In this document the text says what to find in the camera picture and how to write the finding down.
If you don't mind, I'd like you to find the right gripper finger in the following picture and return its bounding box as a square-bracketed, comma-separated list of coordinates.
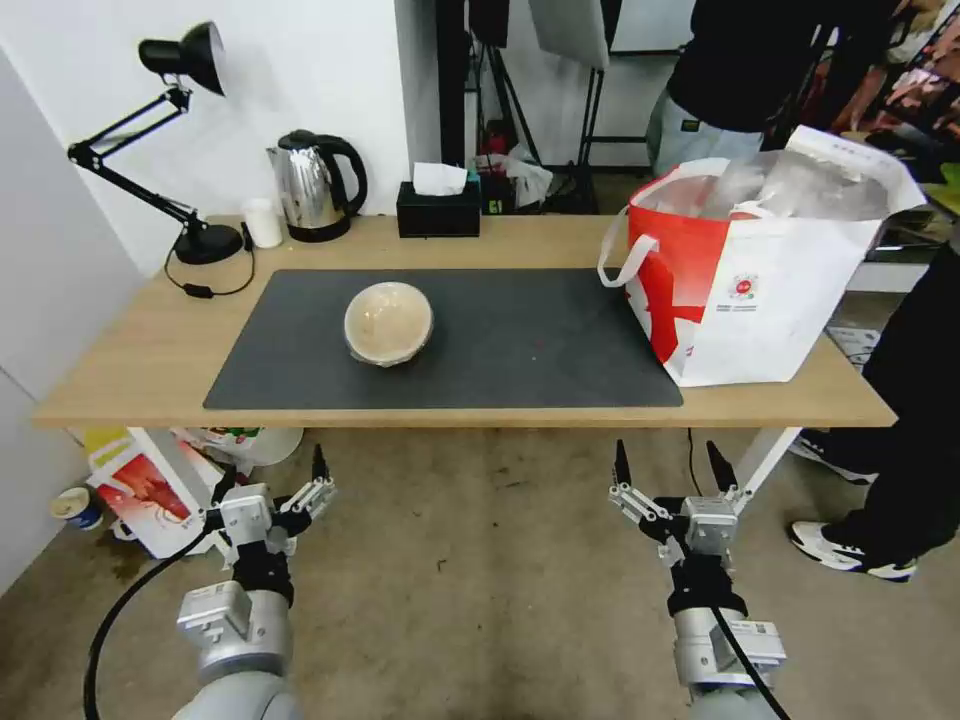
[705, 440, 752, 520]
[608, 438, 681, 544]

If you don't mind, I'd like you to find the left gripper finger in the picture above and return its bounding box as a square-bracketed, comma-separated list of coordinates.
[271, 443, 340, 531]
[200, 464, 241, 526]

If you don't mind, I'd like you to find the red and white takeout bag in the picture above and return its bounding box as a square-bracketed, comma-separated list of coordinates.
[597, 125, 930, 389]

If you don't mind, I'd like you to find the clear plastic bag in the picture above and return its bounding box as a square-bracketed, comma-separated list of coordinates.
[704, 146, 894, 223]

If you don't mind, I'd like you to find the white plastic bag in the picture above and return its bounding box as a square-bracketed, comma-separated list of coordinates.
[487, 143, 555, 213]

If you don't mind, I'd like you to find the white bin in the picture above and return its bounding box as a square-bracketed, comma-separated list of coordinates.
[170, 427, 305, 468]

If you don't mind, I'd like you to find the red and white cardboard box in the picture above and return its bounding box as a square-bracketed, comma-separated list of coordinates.
[84, 427, 226, 561]

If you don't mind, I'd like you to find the paper cup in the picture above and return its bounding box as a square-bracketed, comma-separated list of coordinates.
[50, 486, 104, 532]

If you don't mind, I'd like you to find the wooden table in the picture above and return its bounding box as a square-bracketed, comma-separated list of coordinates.
[31, 214, 899, 519]

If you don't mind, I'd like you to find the plastic-wrapped beige bowl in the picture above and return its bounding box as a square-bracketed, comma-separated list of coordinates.
[344, 281, 436, 368]

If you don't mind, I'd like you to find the person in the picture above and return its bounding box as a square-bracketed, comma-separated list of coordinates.
[787, 239, 960, 583]
[646, 0, 913, 179]

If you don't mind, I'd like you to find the dark grey desk mat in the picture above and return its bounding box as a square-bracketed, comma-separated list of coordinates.
[203, 268, 685, 411]

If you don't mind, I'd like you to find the small white cup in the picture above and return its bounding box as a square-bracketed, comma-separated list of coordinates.
[242, 197, 284, 249]

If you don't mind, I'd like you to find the black tissue box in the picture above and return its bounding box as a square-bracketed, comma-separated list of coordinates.
[396, 180, 482, 239]

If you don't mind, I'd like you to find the steel electric kettle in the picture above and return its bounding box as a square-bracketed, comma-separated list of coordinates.
[266, 129, 370, 244]

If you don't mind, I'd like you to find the white tissue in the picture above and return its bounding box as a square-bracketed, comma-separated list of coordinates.
[413, 161, 469, 198]

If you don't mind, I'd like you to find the small black box with digits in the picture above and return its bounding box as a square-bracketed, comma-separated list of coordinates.
[478, 170, 519, 217]

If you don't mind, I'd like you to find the black desk lamp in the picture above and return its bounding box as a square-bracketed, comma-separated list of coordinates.
[67, 20, 243, 266]

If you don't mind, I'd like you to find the black light stand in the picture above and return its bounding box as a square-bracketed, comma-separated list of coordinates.
[464, 0, 541, 170]

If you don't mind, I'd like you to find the white softbox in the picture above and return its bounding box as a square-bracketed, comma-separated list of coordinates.
[527, 0, 613, 70]

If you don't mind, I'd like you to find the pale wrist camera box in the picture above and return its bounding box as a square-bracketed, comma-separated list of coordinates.
[219, 483, 277, 546]
[680, 494, 740, 558]

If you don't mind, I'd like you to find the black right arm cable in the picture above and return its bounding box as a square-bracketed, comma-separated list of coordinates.
[708, 599, 790, 720]

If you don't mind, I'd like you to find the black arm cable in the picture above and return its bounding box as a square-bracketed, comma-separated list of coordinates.
[86, 517, 226, 720]
[708, 599, 790, 720]

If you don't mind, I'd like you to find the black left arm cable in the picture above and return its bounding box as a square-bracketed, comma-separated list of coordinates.
[86, 517, 226, 720]

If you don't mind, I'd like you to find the black lamp cable with switch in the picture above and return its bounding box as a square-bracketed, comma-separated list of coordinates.
[164, 224, 256, 301]

